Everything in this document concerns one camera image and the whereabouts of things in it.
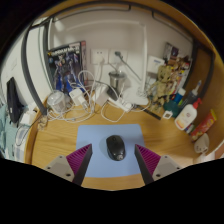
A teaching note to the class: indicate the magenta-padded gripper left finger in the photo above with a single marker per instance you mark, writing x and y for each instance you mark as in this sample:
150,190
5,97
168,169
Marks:
61,166

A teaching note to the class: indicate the white mug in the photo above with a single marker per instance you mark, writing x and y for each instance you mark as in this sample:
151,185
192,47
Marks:
201,144

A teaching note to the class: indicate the clear plastic snack bag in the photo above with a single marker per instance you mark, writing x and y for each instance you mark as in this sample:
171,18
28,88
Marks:
42,124

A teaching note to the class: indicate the white pump lotion bottle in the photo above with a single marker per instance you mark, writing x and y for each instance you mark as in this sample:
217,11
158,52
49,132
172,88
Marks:
186,116

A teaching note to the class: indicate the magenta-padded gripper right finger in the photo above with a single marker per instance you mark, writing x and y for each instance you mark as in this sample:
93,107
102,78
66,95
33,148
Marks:
163,166

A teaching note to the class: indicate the small white cube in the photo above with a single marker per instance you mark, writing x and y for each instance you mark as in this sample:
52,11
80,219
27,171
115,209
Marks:
167,115

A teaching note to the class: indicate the red yellow snack can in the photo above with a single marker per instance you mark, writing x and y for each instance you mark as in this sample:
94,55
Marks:
204,125

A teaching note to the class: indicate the steel cup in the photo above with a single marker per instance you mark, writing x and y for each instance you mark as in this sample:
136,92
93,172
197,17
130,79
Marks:
117,80

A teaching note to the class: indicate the white wall socket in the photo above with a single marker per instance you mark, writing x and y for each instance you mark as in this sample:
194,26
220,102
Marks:
100,56

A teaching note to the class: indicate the robot model kit box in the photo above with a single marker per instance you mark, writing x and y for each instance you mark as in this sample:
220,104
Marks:
65,66

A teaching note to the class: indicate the black computer mouse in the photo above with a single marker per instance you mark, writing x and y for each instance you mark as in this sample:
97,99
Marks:
115,148

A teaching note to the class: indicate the blue mouse pad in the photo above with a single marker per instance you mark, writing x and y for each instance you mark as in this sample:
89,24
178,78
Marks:
98,140

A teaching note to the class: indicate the white charger block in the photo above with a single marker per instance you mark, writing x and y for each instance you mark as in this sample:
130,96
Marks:
76,96

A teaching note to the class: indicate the black hanging bag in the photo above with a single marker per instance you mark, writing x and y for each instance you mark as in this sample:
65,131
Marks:
14,100

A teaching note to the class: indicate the teal blanket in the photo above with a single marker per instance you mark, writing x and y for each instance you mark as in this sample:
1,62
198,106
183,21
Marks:
6,133

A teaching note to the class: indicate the brown tree figure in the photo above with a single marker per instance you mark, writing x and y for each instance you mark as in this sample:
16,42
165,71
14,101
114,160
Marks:
161,88

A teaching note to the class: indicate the white power strip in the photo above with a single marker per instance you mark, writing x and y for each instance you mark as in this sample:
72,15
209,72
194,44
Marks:
122,105

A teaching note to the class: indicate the clear domed plastic cup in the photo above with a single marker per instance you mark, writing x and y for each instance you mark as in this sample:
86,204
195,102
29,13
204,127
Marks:
56,101

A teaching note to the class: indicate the white paper box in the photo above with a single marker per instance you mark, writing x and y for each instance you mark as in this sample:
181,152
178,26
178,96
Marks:
27,119

